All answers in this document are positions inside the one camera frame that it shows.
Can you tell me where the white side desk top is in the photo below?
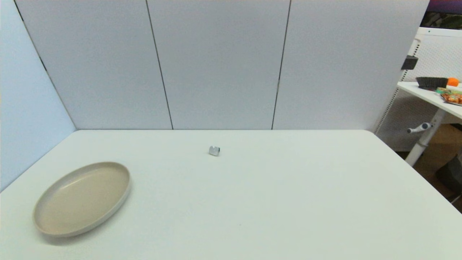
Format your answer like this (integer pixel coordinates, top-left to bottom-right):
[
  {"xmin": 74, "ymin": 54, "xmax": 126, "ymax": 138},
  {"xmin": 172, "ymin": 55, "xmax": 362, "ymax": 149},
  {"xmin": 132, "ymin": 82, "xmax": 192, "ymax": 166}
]
[{"xmin": 397, "ymin": 81, "xmax": 462, "ymax": 120}]

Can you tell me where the beige oval plate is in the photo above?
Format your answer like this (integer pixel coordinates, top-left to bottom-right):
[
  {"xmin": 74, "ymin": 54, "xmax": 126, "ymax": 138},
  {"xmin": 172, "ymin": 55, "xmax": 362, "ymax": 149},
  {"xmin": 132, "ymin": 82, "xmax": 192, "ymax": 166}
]
[{"xmin": 33, "ymin": 161, "xmax": 131, "ymax": 238}]

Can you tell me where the dark grey bin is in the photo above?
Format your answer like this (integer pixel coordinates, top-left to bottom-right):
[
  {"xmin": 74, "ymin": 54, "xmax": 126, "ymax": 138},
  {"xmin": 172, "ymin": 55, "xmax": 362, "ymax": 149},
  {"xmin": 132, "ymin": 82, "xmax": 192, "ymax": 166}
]
[{"xmin": 436, "ymin": 153, "xmax": 462, "ymax": 197}]

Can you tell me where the white pegboard panel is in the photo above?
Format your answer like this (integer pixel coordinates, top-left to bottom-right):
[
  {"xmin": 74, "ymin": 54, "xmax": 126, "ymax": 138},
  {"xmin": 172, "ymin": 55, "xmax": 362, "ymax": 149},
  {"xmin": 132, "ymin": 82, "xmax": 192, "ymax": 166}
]
[{"xmin": 374, "ymin": 27, "xmax": 462, "ymax": 152}]

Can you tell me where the orange snack packet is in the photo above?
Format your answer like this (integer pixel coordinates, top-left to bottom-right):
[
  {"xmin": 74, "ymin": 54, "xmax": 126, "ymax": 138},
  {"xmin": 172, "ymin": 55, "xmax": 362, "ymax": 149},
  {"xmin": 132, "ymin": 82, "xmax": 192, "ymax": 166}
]
[{"xmin": 441, "ymin": 92, "xmax": 462, "ymax": 106}]

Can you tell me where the dark monitor screen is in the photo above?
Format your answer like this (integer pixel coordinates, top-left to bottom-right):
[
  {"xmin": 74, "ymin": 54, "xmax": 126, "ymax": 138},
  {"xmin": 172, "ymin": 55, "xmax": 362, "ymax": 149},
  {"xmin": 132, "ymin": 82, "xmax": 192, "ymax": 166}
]
[{"xmin": 420, "ymin": 0, "xmax": 462, "ymax": 30}]

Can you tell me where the brown cardboard box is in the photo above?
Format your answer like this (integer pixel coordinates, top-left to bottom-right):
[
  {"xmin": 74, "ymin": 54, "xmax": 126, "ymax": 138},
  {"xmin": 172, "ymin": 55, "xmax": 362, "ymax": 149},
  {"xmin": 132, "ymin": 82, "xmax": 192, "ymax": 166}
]
[{"xmin": 413, "ymin": 124, "xmax": 462, "ymax": 181}]

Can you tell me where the black box on pegboard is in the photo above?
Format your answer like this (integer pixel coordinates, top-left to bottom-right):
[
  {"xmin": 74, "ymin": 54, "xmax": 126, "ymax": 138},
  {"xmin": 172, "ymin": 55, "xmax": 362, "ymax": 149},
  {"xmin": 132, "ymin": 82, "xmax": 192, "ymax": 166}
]
[{"xmin": 401, "ymin": 55, "xmax": 419, "ymax": 70}]

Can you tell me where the white desk crank handle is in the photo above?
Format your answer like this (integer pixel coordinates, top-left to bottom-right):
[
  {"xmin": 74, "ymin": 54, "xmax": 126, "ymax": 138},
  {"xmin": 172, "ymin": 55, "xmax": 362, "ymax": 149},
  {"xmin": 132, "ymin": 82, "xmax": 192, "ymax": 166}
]
[{"xmin": 407, "ymin": 122, "xmax": 433, "ymax": 134}]

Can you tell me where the white desk leg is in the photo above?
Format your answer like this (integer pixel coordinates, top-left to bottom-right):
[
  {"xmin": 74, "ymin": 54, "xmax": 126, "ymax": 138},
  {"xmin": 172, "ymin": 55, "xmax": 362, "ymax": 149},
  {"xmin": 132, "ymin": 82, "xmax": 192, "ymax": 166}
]
[{"xmin": 405, "ymin": 108, "xmax": 446, "ymax": 166}]

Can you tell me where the black basket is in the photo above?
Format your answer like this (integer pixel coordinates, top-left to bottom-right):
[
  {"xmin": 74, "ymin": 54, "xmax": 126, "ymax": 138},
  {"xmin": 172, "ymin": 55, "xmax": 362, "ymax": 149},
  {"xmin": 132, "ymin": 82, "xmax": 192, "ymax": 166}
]
[{"xmin": 415, "ymin": 77, "xmax": 449, "ymax": 90}]

